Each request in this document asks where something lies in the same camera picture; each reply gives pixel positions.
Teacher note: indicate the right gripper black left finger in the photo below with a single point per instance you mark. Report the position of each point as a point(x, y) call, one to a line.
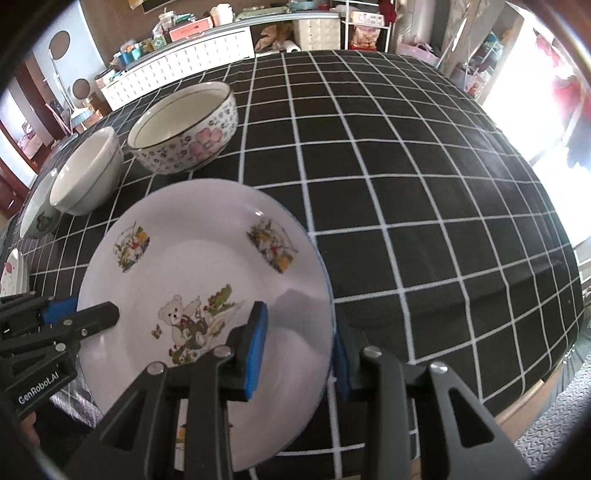
point(247, 343)

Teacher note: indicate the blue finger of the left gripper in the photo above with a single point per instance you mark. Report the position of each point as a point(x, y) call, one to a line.
point(92, 320)
point(59, 309)

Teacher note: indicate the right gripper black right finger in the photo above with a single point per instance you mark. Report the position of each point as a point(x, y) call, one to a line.
point(346, 360)

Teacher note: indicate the pink flower white plate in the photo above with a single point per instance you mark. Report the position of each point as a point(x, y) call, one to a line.
point(15, 275)

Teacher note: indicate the white bowl with cartoon print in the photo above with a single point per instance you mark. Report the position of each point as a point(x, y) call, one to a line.
point(40, 217)

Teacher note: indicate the plain cream white bowl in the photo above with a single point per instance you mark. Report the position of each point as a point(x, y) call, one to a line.
point(90, 175)

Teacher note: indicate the floral patterned bowl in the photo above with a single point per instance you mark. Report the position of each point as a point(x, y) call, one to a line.
point(186, 130)

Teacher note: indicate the black white checkered tablecloth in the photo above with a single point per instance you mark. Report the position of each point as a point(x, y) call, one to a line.
point(438, 236)

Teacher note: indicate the white tv cabinet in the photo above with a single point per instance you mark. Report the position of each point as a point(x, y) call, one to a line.
point(213, 48)

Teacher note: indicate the orange storage box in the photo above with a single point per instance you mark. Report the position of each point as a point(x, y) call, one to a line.
point(190, 29)

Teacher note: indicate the pink tote bag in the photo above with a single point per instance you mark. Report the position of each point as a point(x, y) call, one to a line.
point(421, 52)

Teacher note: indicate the paper towel roll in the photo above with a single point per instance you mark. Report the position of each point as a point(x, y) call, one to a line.
point(290, 46)

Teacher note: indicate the white wicker drawer box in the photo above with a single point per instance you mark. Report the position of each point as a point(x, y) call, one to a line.
point(318, 34)

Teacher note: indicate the white metal shelf rack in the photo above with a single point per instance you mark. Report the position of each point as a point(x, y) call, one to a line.
point(367, 25)

